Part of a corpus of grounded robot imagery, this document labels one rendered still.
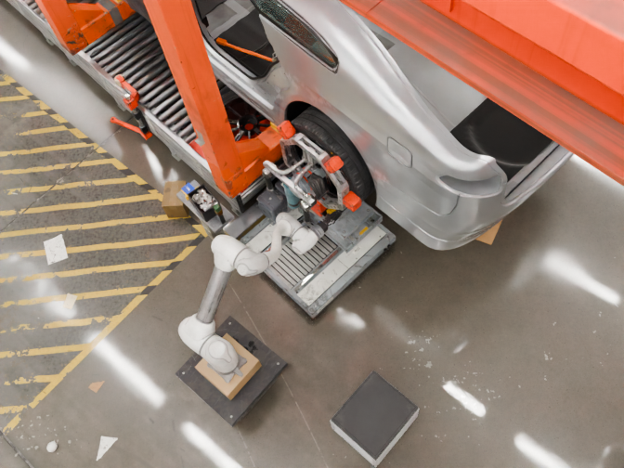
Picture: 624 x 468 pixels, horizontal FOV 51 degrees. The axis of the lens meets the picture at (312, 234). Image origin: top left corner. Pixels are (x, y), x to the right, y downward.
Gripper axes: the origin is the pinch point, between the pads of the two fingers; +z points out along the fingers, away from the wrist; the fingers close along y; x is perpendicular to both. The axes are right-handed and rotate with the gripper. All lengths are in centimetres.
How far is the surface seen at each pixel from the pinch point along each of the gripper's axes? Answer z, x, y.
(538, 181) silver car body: 61, -24, 102
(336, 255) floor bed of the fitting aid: -8, -39, -41
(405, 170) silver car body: 10, 23, 79
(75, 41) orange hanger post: -34, 181, -182
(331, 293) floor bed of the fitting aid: -32, -51, -27
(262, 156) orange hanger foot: -10, 49, -43
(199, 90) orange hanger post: -38, 112, 22
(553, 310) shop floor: 65, -137, 47
